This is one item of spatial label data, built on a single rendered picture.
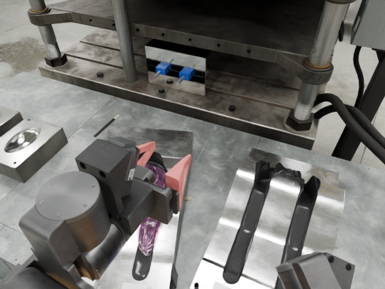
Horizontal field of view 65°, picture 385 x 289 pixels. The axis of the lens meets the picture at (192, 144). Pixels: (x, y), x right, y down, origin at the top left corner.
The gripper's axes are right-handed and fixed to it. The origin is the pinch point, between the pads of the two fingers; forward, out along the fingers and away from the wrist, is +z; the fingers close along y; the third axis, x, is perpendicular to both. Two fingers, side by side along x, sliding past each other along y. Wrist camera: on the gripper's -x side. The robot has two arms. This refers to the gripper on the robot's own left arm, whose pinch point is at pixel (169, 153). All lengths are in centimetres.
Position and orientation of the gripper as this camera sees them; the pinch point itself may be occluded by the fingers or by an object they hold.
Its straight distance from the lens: 46.2
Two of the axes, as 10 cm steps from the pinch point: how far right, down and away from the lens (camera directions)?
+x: -0.1, 7.4, 6.7
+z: 4.6, -5.9, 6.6
